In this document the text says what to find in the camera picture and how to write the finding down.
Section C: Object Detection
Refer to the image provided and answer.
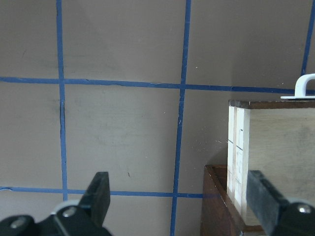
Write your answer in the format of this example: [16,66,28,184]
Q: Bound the wooden drawer with white handle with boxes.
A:
[227,74,315,226]

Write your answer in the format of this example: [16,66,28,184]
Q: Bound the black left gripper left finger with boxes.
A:
[53,172,110,236]

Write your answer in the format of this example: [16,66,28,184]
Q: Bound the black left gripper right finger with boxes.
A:
[247,170,315,236]

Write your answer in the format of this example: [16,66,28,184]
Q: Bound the dark brown wooden cabinet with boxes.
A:
[200,165,265,236]

